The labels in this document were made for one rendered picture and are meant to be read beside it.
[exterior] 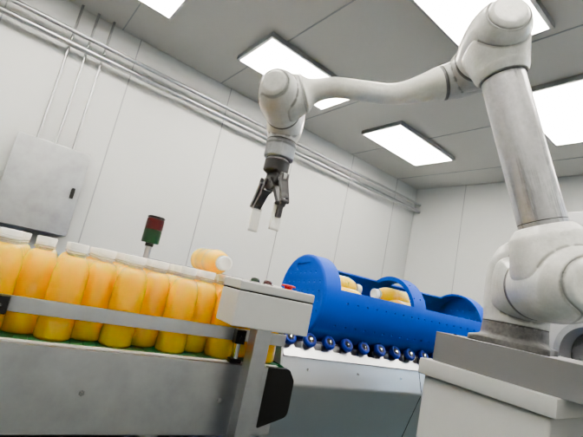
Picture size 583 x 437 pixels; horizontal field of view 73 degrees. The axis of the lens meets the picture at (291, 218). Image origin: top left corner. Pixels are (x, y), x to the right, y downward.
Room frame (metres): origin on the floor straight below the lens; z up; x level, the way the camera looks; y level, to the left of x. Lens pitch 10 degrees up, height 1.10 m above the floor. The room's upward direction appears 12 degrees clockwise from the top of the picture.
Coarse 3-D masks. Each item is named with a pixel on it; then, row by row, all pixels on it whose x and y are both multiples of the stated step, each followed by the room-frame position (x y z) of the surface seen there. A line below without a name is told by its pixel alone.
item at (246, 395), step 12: (252, 336) 0.95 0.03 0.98; (264, 336) 0.95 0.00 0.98; (252, 348) 0.94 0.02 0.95; (264, 348) 0.95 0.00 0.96; (252, 360) 0.94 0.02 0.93; (264, 360) 0.95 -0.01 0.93; (240, 372) 0.97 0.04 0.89; (252, 372) 0.94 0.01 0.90; (240, 384) 0.96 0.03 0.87; (252, 384) 0.94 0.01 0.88; (240, 396) 0.94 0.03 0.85; (252, 396) 0.95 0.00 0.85; (240, 408) 0.94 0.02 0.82; (252, 408) 0.95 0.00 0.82; (240, 420) 0.94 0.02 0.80; (252, 420) 0.95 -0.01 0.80; (228, 432) 0.96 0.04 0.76; (240, 432) 0.94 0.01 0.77
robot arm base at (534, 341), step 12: (492, 324) 1.01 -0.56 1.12; (504, 324) 0.99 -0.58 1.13; (468, 336) 1.03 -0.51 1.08; (480, 336) 1.01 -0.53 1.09; (492, 336) 1.00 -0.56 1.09; (504, 336) 0.98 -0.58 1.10; (516, 336) 0.97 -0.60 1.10; (528, 336) 0.96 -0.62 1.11; (540, 336) 0.97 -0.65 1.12; (516, 348) 0.96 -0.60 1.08; (528, 348) 0.94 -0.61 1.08; (540, 348) 0.93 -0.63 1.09
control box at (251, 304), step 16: (224, 288) 0.95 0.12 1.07; (240, 288) 0.87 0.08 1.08; (256, 288) 0.89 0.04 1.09; (272, 288) 0.91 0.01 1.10; (224, 304) 0.93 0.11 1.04; (240, 304) 0.88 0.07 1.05; (256, 304) 0.89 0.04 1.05; (272, 304) 0.91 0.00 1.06; (288, 304) 0.93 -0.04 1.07; (304, 304) 0.95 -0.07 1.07; (224, 320) 0.91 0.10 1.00; (240, 320) 0.88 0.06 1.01; (256, 320) 0.90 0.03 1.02; (272, 320) 0.92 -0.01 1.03; (288, 320) 0.94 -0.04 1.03; (304, 320) 0.96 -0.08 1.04
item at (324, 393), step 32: (352, 352) 1.49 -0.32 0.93; (320, 384) 1.25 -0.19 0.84; (352, 384) 1.32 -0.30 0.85; (384, 384) 1.39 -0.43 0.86; (416, 384) 1.47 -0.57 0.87; (288, 416) 1.24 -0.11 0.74; (320, 416) 1.30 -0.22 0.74; (352, 416) 1.36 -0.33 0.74; (384, 416) 1.43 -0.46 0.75; (416, 416) 1.51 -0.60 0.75
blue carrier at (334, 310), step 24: (312, 264) 1.31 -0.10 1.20; (312, 288) 1.29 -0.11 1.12; (336, 288) 1.25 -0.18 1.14; (408, 288) 1.46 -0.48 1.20; (312, 312) 1.26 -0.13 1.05; (336, 312) 1.26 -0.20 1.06; (360, 312) 1.30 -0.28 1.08; (384, 312) 1.35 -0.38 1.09; (408, 312) 1.41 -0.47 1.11; (432, 312) 1.48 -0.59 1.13; (456, 312) 1.79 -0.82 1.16; (480, 312) 1.65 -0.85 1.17; (336, 336) 1.32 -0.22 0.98; (360, 336) 1.36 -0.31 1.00; (384, 336) 1.39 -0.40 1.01; (408, 336) 1.44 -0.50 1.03; (432, 336) 1.49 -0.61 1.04
